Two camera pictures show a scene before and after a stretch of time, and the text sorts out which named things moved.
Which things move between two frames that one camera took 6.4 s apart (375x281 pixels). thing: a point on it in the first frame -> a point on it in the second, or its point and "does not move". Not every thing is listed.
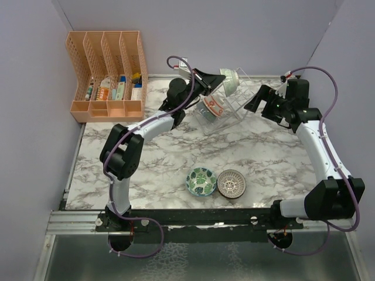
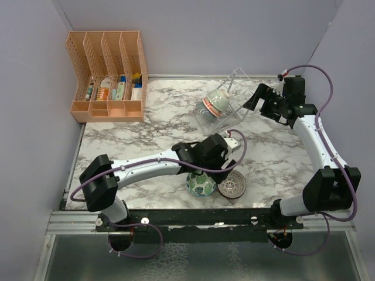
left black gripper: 207,82 -> 218,176
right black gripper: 266,93 does not move
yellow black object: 136,78 does not move
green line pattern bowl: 231,81 -> 219,98
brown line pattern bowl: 231,184 does not move
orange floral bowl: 213,105 does not move
